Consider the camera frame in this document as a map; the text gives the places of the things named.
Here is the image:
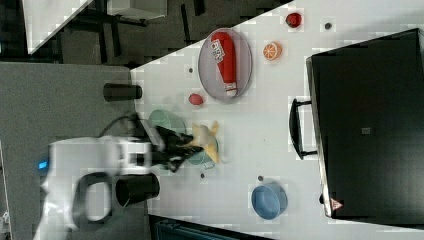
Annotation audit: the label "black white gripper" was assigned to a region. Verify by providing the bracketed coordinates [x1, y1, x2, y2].
[128, 118, 202, 172]

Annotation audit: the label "yellow plush peeled banana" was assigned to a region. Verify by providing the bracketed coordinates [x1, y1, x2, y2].
[188, 121, 220, 163]

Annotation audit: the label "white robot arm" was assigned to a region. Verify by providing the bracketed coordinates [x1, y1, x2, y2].
[33, 113, 203, 240]

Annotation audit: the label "green mug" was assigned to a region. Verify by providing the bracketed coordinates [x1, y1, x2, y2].
[187, 139, 220, 170]

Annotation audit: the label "green perforated colander basket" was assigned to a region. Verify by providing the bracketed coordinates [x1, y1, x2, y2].
[148, 109, 186, 133]

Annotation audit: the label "grey round plate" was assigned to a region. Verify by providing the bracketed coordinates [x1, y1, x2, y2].
[198, 28, 252, 103]

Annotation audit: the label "blue bowl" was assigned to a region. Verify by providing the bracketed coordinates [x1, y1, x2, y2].
[251, 182, 288, 220]

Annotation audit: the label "red plush ketchup bottle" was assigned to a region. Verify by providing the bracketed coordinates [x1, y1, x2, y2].
[210, 32, 238, 97]

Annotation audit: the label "plush orange slice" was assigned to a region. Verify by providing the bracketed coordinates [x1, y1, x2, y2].
[263, 41, 283, 61]

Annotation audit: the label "red plush strawberry green leaves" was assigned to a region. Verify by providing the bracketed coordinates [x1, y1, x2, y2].
[286, 13, 302, 28]

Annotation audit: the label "silver black toaster oven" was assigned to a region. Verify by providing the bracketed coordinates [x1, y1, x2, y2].
[305, 28, 424, 229]

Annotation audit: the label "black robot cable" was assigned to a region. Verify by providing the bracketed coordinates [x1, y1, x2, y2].
[96, 113, 141, 138]

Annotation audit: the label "black cylinder table post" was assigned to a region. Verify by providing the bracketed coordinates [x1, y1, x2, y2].
[103, 83, 143, 102]
[115, 173, 160, 206]

